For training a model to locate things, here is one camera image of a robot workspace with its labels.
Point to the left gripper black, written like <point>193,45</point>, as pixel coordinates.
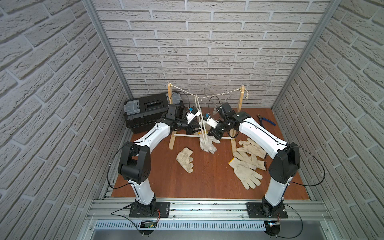
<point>191,127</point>

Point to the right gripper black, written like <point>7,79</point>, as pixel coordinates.
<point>213,132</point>

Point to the grey clip hanger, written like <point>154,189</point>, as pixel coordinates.
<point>215,100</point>

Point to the white clip hanger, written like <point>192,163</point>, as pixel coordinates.
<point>201,120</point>

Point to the cream glove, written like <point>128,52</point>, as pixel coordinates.
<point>246,173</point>
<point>185,160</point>
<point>251,153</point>

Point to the white glove yellow cuff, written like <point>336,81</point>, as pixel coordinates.
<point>207,144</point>

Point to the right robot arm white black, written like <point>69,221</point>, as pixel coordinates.
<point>228,115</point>

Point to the black plastic toolbox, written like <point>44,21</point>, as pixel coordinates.
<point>141,114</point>

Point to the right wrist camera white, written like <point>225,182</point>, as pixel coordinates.
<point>210,121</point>

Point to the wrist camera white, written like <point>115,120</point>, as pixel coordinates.
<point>192,113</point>
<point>210,121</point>

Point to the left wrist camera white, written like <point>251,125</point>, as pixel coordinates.
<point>192,113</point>

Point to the wooden drying rack frame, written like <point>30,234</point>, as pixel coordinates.
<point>242,90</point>

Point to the blue handled pliers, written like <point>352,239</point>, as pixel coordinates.
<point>263,119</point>

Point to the aluminium rail base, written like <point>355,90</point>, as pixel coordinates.
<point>203,214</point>

